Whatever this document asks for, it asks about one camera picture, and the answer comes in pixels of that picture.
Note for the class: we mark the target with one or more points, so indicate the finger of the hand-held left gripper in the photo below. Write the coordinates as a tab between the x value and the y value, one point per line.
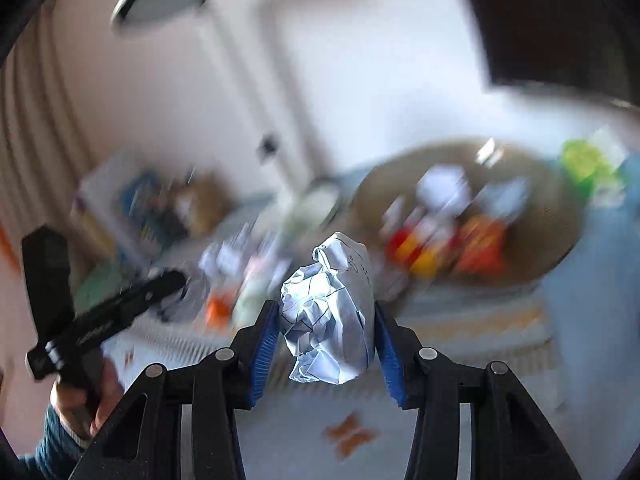
155	292

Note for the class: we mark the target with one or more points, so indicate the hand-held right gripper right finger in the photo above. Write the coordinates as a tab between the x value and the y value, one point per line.
389	357

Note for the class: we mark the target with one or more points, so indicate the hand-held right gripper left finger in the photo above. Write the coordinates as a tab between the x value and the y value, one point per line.
265	347

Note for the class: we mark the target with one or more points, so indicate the orange toy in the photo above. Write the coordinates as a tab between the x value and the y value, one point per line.
220	309

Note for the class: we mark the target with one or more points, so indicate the golden bowl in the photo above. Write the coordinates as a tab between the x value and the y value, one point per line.
540	220

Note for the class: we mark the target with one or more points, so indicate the person's left forearm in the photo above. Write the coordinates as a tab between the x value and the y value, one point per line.
45	452

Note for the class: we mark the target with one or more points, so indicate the person's left hand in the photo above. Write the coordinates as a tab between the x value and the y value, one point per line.
110	390

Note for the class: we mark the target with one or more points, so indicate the green cloth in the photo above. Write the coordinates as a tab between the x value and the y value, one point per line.
100	282

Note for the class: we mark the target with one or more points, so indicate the patterned table mat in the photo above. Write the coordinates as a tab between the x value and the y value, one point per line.
300	435

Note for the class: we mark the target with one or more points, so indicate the brown paper bag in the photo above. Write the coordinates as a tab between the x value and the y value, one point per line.
202	202

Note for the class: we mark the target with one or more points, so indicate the red yellow packet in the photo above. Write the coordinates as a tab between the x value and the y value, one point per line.
415	252

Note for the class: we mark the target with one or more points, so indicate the orange packet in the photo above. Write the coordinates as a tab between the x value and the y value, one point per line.
480	250

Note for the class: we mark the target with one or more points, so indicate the green container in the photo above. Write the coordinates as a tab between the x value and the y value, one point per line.
585	160

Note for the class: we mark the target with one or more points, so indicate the black television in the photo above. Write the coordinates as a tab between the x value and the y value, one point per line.
550	20

